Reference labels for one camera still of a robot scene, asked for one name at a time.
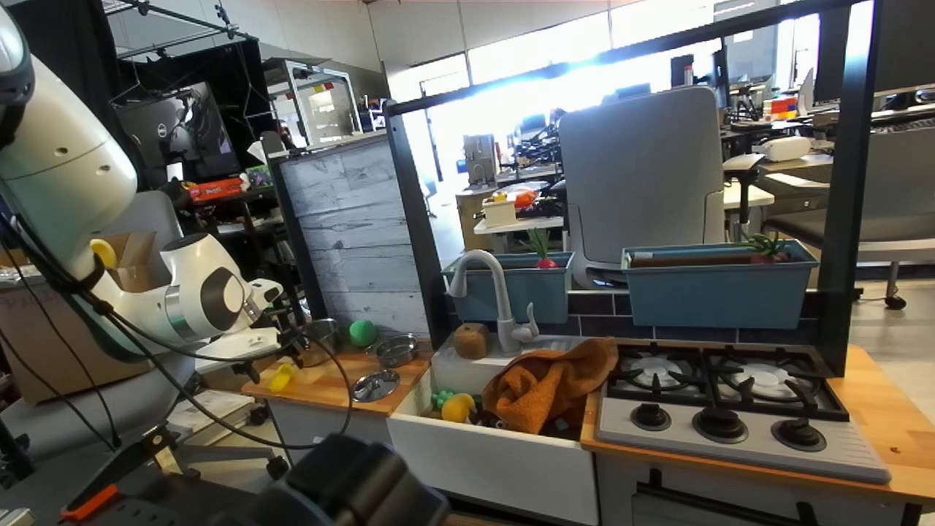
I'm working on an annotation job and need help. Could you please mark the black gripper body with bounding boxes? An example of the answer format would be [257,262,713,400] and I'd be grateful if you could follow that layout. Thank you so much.
[271,293,320,362]

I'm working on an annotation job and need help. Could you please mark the yellow toy corn cob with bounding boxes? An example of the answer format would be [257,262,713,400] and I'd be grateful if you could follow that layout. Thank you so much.
[266,362,298,397]

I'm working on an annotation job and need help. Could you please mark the large silver pot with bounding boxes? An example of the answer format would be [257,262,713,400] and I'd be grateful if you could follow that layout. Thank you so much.
[306,319,342,370]

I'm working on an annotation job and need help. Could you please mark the small silver pot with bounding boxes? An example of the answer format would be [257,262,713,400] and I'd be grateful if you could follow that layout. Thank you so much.
[371,334,420,367]

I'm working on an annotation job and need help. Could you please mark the wooden toy kitchen unit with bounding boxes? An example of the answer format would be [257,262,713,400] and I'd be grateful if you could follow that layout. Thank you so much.
[238,334,935,526]

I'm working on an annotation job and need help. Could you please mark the green toy ball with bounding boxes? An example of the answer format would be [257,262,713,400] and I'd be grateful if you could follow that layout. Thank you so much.
[346,319,382,351]

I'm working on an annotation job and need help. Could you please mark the small steel bowl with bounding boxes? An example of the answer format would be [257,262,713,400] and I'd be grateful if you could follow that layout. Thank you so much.
[346,367,402,405]

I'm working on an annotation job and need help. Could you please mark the grey wood-print back panel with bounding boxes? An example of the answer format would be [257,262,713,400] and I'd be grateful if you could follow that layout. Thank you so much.
[269,131,436,346]

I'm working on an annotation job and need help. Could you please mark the yellow toy lemon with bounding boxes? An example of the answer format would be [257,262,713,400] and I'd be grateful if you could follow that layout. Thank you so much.
[437,391,478,427]

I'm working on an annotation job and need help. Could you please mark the brown round toy fruit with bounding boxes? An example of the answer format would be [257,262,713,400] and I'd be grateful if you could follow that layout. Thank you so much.
[449,321,493,359]

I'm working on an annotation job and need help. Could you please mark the yellow cup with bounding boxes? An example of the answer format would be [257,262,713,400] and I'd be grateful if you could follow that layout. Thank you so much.
[88,237,119,275]

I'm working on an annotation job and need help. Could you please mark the grey toy faucet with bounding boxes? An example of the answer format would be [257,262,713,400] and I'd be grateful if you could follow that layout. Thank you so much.
[447,249,544,359]

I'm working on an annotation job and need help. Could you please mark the white toy sink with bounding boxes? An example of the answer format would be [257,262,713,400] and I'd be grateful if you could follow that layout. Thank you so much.
[384,334,602,526]

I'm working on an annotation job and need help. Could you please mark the white lab machine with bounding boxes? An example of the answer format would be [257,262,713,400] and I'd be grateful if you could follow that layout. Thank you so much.
[262,58,364,148]

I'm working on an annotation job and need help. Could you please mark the black monitor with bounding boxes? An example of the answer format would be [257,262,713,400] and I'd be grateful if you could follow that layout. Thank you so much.
[110,83,243,183]

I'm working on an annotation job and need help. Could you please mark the cardboard box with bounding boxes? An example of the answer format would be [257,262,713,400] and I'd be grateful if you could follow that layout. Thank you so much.
[0,232,177,405]

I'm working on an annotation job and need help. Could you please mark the short blue planter box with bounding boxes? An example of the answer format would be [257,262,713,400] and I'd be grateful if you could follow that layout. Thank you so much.
[447,249,574,331]

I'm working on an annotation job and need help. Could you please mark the orange cloth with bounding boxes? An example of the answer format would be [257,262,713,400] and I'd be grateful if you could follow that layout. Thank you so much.
[482,337,623,436]

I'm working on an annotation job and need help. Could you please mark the red toy radish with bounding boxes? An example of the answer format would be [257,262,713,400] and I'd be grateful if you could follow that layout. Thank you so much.
[528,232,564,275]

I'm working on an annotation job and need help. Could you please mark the white rounded panel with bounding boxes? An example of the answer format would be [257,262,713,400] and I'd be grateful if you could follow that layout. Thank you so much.
[558,83,726,270]

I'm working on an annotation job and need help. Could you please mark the grey toy stove top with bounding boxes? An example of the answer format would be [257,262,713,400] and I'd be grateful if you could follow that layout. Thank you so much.
[592,341,894,489]

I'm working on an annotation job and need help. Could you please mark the long blue planter box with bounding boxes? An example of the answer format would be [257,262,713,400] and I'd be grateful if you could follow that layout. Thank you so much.
[618,239,818,334]

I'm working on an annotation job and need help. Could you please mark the green planter plant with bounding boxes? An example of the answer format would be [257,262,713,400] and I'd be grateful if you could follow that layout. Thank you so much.
[742,227,791,262]

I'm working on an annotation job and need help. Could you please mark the orange handled clamp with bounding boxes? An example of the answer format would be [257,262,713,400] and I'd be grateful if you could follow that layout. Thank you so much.
[57,481,123,524]

